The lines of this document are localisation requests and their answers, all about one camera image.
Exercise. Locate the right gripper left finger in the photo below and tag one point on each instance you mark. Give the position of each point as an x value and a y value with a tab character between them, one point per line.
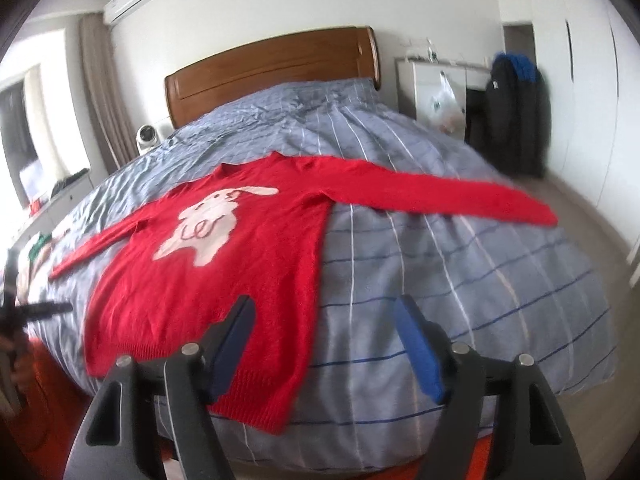
118	439

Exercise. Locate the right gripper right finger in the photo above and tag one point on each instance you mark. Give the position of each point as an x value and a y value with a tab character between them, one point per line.
531	438

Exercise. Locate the red sweater with white rabbit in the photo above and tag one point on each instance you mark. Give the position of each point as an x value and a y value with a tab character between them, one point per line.
254	229

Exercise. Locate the green and brown clothes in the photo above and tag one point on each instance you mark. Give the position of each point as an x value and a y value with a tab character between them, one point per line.
40	252

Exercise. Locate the person's left hand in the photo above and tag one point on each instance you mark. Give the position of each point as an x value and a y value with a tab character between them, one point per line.
17	370

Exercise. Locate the white window desk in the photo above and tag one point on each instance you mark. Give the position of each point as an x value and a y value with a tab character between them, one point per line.
54	211

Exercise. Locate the beige curtain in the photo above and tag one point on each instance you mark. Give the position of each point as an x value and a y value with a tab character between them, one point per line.
111	121

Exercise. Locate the black and blue jacket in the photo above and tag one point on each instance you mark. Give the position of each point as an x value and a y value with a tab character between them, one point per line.
514	100

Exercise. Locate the white plastic bag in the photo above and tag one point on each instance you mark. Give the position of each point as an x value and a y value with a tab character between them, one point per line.
445	112

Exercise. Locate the white nightstand cabinet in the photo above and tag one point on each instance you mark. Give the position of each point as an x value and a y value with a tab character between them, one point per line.
417	80

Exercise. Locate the white wardrobe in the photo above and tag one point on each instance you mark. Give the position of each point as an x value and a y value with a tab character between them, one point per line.
595	149

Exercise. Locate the brown wooden headboard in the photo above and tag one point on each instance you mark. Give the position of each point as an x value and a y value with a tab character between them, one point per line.
313	55

